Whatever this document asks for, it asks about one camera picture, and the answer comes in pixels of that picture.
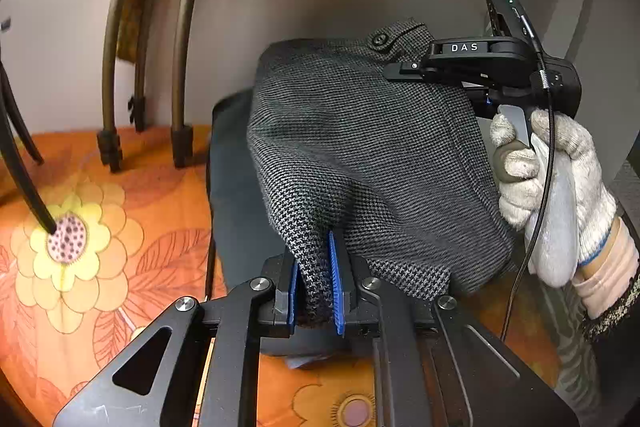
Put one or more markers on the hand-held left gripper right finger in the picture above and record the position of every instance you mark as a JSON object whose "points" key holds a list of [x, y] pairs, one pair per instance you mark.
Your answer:
{"points": [[336, 282]]}

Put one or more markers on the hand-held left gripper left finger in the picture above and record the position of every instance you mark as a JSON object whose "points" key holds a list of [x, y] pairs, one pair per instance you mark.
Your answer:
{"points": [[294, 292]]}

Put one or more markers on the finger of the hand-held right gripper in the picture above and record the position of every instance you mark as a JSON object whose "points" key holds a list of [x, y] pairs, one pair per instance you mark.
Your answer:
{"points": [[405, 68]]}

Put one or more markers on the grey houndstooth pants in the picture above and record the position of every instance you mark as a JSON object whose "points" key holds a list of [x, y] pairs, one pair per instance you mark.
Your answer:
{"points": [[360, 147]]}

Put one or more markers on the person's right forearm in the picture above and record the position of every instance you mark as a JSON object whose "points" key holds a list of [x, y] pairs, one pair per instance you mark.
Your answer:
{"points": [[610, 277]]}

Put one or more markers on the dark folded pants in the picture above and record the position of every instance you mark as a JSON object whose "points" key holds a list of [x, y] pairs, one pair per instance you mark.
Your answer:
{"points": [[235, 207]]}

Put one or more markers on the person's right hand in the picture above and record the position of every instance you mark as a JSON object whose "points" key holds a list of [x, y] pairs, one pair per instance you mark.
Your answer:
{"points": [[595, 197]]}

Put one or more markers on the orange floral tablecloth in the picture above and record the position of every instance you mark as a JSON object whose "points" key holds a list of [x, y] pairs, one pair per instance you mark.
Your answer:
{"points": [[100, 307]]}

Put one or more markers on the small black tripod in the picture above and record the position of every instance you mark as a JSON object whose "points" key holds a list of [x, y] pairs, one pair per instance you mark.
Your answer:
{"points": [[30, 192]]}

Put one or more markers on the large folded tripod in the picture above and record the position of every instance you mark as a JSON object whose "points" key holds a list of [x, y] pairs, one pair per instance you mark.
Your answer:
{"points": [[111, 57]]}

